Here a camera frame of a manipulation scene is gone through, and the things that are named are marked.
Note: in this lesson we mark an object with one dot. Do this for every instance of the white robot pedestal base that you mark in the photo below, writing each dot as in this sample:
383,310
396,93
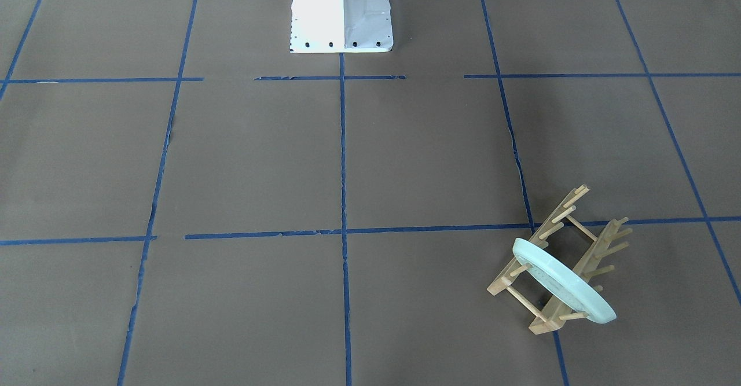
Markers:
340,26

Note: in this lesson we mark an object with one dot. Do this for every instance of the pale green plate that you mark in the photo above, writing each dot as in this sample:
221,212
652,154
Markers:
562,282

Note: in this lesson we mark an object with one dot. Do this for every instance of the wooden dish rack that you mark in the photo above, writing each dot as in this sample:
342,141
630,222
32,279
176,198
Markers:
554,314

